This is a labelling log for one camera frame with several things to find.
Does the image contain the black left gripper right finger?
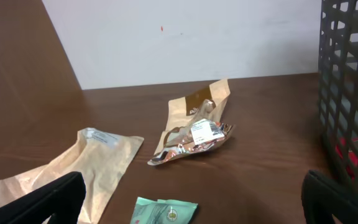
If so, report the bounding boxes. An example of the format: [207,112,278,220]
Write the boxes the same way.
[301,170,358,224]

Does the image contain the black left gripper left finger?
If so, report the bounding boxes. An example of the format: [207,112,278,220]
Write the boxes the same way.
[0,172,86,224]

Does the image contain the plain beige paper pouch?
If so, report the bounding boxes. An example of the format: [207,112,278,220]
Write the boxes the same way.
[0,128,144,223]

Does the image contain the small teal sachet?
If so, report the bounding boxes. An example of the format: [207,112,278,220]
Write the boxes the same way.
[131,197,198,224]

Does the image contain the dark grey plastic basket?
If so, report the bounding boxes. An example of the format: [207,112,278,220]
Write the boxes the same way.
[318,0,358,194]

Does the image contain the beige brown foil pouch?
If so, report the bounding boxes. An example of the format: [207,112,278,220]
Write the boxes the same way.
[147,79,235,166]

